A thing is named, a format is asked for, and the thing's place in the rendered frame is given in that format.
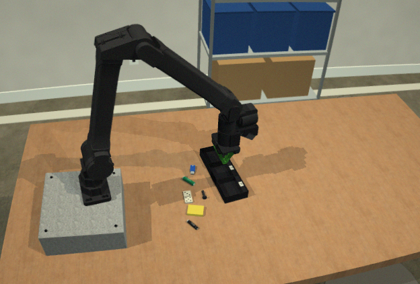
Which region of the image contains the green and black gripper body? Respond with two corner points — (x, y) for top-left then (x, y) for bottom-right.
(211, 129), (240, 155)

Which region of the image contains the white domino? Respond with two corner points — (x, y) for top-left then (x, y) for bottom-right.
(183, 190), (193, 204)

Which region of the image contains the green battery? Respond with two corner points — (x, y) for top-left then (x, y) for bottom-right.
(182, 176), (195, 186)

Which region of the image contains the yellow sticky note pad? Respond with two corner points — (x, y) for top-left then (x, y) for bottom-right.
(187, 205), (204, 217)

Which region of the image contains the black three-compartment bin rack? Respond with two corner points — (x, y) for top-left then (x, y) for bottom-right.
(200, 146), (248, 204)

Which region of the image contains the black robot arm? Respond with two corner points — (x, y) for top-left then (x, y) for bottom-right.
(79, 24), (258, 206)

